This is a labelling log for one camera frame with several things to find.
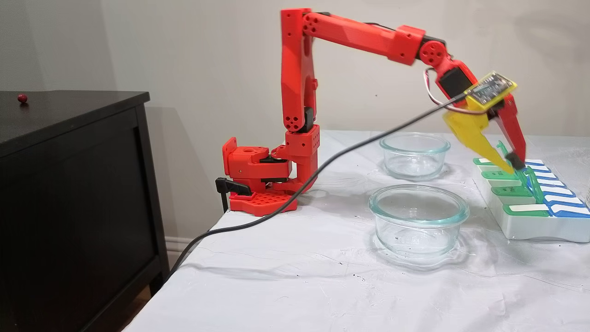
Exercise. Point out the large clear glass bowl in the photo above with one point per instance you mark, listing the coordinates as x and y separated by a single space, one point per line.
382 244

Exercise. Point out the black table clamp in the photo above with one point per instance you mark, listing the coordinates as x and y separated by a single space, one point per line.
230 185

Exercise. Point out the small clear glass bowl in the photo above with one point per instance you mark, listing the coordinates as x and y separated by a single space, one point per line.
415 171

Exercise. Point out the camera circuit board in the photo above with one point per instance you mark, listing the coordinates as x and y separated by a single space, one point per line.
489 88

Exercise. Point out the white tablecloth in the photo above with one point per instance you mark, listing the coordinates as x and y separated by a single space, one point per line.
299 286

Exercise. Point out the black wooden cabinet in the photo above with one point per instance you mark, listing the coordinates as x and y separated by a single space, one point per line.
69 207

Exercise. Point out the weekly pill organizer box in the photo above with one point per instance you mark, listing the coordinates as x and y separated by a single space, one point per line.
530 228

